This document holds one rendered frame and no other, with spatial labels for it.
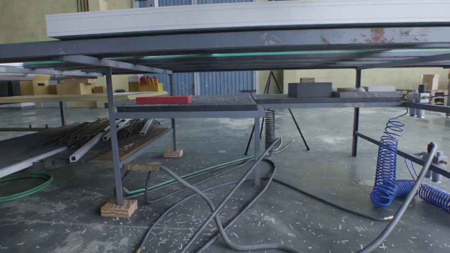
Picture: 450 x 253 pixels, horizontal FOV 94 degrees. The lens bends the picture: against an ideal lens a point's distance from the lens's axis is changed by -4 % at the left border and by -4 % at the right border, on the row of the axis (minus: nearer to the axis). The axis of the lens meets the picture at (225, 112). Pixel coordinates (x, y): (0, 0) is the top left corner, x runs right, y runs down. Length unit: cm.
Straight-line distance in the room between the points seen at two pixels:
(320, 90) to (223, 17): 103
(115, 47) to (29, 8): 992
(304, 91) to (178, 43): 102
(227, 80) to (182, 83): 148
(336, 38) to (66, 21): 86
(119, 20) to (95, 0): 788
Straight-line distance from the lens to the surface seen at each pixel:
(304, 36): 75
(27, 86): 250
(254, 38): 73
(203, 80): 730
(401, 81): 881
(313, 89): 158
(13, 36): 1108
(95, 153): 144
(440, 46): 127
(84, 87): 209
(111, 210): 141
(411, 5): 89
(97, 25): 86
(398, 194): 167
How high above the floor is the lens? 69
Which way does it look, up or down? 7 degrees down
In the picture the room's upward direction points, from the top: 1 degrees counter-clockwise
